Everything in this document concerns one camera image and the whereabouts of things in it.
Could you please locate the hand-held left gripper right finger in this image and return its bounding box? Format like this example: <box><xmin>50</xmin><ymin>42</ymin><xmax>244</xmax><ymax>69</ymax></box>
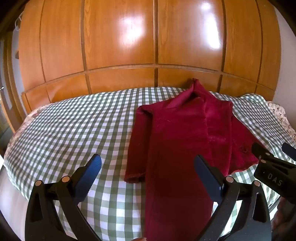
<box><xmin>194</xmin><ymin>155</ymin><xmax>272</xmax><ymax>241</ymax></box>

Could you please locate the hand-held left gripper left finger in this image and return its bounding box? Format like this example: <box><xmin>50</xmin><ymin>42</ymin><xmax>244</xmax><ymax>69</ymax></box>
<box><xmin>24</xmin><ymin>153</ymin><xmax>102</xmax><ymax>241</ymax></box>

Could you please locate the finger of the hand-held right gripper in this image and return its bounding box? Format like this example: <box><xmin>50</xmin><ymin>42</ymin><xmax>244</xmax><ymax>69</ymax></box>
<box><xmin>282</xmin><ymin>142</ymin><xmax>296</xmax><ymax>161</ymax></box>
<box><xmin>252</xmin><ymin>142</ymin><xmax>271</xmax><ymax>163</ymax></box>

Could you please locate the dark red garment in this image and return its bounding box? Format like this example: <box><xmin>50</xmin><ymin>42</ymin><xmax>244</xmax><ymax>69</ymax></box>
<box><xmin>124</xmin><ymin>78</ymin><xmax>266</xmax><ymax>241</ymax></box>

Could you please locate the person's right hand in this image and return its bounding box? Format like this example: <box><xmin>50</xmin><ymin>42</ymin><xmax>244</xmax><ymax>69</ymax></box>
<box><xmin>272</xmin><ymin>197</ymin><xmax>296</xmax><ymax>232</ymax></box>

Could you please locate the green checkered bed cover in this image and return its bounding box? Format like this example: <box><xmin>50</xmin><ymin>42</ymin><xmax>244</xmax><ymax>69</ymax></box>
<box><xmin>3</xmin><ymin>86</ymin><xmax>296</xmax><ymax>241</ymax></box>

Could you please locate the wooden door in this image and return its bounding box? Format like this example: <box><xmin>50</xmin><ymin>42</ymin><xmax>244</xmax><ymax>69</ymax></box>
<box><xmin>0</xmin><ymin>23</ymin><xmax>25</xmax><ymax>139</ymax></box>

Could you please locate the wooden wardrobe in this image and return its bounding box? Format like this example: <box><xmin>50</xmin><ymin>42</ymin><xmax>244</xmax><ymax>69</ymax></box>
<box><xmin>14</xmin><ymin>0</ymin><xmax>281</xmax><ymax>114</ymax></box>

